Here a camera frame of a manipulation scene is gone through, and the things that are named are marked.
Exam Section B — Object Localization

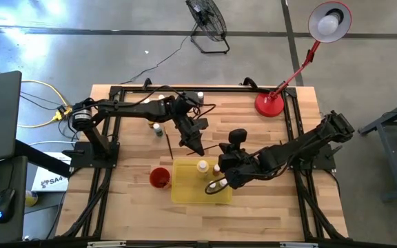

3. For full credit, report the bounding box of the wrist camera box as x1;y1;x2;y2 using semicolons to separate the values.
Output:
193;118;210;131
218;153;241;172

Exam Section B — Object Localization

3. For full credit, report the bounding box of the yellow translucent plastic bin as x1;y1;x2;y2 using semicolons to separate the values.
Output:
170;158;233;205

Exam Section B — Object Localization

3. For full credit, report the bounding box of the red desk lamp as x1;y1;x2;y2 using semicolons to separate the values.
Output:
254;1;353;118

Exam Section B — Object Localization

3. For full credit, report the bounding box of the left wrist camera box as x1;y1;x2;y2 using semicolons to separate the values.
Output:
193;118;210;131

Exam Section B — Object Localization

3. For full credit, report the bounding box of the blue-grey metal table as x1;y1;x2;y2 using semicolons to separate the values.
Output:
356;92;397;204

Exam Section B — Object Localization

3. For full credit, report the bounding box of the black lever handle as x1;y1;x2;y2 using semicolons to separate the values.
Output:
325;145;343;160

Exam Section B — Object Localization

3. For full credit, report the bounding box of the yellow power plug block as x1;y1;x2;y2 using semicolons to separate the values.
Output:
55;105;77;120

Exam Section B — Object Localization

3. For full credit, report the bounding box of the white cable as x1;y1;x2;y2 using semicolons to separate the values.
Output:
28;139;79;147

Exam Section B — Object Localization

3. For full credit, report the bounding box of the yellow extension cable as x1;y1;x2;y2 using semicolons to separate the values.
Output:
0;54;72;129

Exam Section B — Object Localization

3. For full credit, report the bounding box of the silver metal bracket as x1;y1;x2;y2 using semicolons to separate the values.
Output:
280;242;319;248
87;240;127;248

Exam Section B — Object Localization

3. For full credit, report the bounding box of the black floor fan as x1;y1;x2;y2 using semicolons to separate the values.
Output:
185;0;231;55

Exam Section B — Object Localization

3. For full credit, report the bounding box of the white printed box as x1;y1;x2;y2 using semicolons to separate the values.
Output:
30;151;72;193

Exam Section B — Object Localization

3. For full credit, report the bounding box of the black computer mouse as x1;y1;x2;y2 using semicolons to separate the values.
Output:
0;187;17;224

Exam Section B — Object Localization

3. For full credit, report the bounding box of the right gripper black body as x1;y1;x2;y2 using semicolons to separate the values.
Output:
218;128;260;190

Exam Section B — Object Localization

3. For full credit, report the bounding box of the small yellow container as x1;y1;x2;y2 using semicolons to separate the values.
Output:
24;190;39;207

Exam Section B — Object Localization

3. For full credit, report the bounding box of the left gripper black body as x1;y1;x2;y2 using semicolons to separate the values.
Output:
174;115;202;143

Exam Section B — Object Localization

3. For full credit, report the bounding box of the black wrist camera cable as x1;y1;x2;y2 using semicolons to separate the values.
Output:
204;177;229;196
119;85;217;120

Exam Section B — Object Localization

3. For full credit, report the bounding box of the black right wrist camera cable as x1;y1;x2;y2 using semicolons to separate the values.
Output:
204;177;229;196

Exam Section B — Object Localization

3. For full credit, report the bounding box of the black left wrist camera cable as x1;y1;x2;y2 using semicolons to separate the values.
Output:
119;85;217;120

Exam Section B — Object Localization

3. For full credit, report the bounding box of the large yellow paint bottle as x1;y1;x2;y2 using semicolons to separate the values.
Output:
196;160;210;178

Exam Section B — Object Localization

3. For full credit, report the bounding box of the black fan power cable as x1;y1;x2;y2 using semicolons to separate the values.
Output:
119;22;198;85

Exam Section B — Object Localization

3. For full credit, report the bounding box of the black desk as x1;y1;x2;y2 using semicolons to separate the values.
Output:
0;154;29;242

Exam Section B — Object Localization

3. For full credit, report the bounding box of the red plastic cup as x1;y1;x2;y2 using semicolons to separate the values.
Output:
149;167;172;189

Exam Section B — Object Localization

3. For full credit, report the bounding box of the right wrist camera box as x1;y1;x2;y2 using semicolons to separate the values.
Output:
218;153;241;172

